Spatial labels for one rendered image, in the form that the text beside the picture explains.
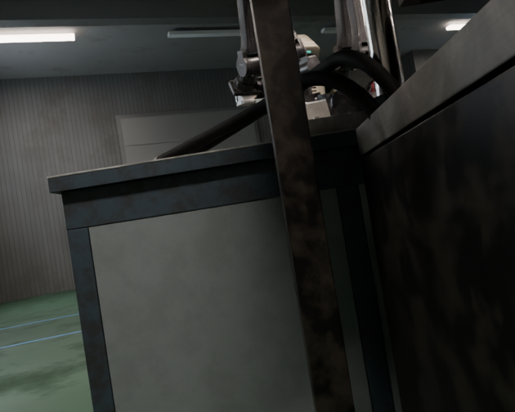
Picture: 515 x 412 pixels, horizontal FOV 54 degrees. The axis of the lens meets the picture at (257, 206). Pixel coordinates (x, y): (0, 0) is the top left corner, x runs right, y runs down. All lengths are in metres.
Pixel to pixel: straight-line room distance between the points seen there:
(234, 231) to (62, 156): 7.88
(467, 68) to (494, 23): 0.07
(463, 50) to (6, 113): 8.81
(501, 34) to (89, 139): 8.67
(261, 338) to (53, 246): 7.77
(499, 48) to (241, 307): 0.85
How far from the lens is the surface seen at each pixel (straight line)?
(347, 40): 2.23
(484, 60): 0.54
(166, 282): 1.20
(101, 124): 9.08
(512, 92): 0.49
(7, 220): 8.93
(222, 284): 1.19
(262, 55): 0.84
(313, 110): 1.45
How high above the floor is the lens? 0.62
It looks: 2 degrees up
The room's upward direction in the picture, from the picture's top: 9 degrees counter-clockwise
